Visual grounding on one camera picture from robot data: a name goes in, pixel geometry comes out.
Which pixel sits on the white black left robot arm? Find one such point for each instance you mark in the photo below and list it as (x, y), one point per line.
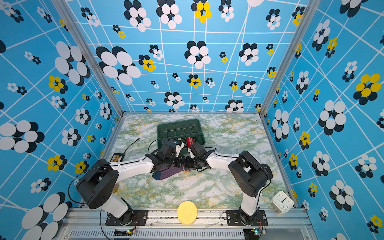
(96, 186)

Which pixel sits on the white square clock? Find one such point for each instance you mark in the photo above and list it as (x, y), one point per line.
(282, 202)

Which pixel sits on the red rolled sock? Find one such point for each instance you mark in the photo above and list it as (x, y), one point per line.
(189, 141)

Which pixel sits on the purple teal sock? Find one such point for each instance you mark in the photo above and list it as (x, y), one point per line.
(167, 172)

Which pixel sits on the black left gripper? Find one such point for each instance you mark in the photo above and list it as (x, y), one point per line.
(181, 163)

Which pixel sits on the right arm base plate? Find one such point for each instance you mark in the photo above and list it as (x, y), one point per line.
(238, 218)

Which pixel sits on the yellow round sponge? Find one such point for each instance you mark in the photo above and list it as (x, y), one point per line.
(187, 213)

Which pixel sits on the black tray with snacks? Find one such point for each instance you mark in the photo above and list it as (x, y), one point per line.
(117, 157)

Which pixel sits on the aluminium corner post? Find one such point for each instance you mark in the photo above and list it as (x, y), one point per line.
(310, 11)
(80, 40)

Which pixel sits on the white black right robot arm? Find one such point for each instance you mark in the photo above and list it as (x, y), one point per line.
(251, 176)

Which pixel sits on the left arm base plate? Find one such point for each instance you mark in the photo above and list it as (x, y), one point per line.
(131, 218)

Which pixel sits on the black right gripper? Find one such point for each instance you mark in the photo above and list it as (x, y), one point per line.
(188, 164)

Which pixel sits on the aluminium corner post right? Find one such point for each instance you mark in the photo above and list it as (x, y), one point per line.
(310, 11)

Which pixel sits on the green compartment tray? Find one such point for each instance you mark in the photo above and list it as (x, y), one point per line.
(180, 130)

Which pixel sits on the aluminium corner post left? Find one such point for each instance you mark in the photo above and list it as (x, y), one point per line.
(80, 40)

